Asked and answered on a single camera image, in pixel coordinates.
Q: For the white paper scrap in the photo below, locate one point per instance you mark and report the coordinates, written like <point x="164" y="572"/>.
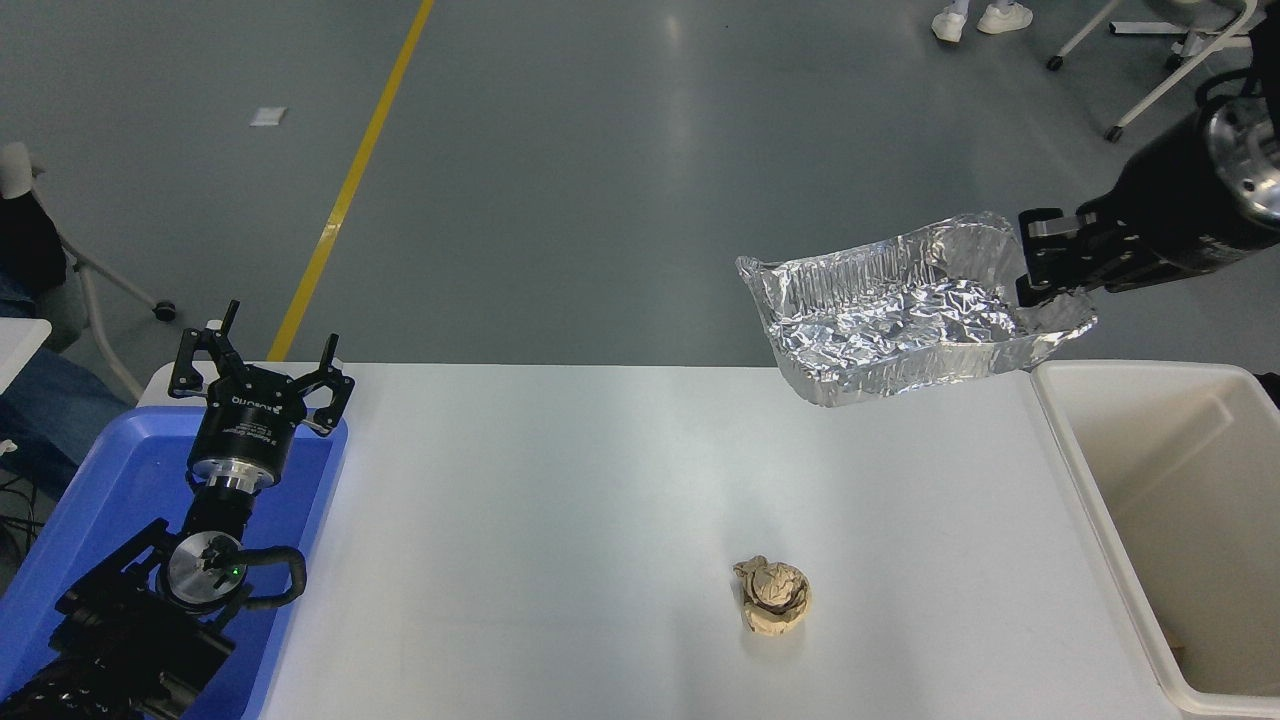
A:
<point x="267" y="116"/>

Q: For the large pale plastic bin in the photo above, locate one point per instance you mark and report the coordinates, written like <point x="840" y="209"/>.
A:
<point x="1190" y="520"/>

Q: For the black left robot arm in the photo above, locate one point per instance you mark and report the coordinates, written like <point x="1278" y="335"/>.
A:
<point x="140" y="620"/>

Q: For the white wheeled chair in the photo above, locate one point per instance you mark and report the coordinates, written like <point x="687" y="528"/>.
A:
<point x="100" y="285"/>

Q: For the silver foil tray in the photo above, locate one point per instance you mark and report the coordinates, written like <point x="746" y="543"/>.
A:
<point x="880" y="320"/>

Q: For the crumpled tan paper ball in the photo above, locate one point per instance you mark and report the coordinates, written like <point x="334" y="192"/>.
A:
<point x="772" y="595"/>

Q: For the seated person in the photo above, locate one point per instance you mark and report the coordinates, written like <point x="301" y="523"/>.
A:
<point x="45" y="410"/>

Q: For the standing person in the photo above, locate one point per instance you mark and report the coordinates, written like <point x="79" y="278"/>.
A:
<point x="985" y="18"/>

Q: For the white wheeled chair frame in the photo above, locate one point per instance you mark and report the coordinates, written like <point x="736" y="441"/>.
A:
<point x="1180" y="60"/>

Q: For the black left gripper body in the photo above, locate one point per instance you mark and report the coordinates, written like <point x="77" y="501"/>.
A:
<point x="245" y="425"/>

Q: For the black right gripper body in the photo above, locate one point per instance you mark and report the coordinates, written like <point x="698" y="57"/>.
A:
<point x="1170" y="215"/>

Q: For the small white side table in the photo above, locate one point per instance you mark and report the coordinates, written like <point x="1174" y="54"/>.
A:
<point x="15" y="350"/>

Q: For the blue plastic tray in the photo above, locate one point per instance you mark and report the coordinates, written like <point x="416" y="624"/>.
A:
<point x="130" y="480"/>

